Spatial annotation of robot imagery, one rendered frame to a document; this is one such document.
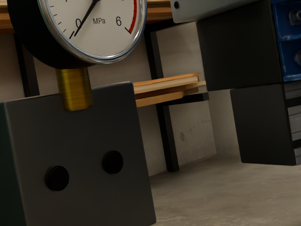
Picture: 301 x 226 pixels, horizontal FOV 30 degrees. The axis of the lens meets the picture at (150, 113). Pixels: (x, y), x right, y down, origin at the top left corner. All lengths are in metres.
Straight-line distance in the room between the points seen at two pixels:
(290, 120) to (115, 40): 0.38
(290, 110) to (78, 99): 0.37
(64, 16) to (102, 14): 0.02
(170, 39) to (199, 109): 0.56
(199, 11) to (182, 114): 3.36
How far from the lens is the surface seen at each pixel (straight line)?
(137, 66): 3.73
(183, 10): 0.68
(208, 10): 0.64
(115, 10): 0.27
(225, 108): 4.13
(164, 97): 3.15
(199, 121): 4.13
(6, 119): 0.26
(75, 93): 0.27
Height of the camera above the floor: 0.62
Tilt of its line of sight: 3 degrees down
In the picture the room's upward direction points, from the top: 10 degrees counter-clockwise
